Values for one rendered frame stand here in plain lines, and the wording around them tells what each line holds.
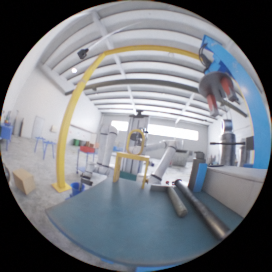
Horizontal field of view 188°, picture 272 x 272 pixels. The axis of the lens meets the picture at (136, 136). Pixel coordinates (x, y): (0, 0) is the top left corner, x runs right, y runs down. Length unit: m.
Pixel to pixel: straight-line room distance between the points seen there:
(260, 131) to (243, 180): 0.48
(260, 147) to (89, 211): 0.90
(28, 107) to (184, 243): 10.08
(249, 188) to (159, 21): 5.96
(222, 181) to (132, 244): 0.37
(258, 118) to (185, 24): 5.67
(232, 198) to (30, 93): 10.54
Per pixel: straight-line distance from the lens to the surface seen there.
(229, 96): 1.08
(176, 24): 5.97
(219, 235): 0.25
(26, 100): 10.01
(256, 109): 0.83
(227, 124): 1.03
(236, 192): 0.38
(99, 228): 0.22
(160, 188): 0.41
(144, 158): 0.37
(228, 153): 0.95
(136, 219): 0.25
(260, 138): 0.78
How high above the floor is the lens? 1.25
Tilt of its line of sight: 8 degrees up
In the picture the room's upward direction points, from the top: 9 degrees clockwise
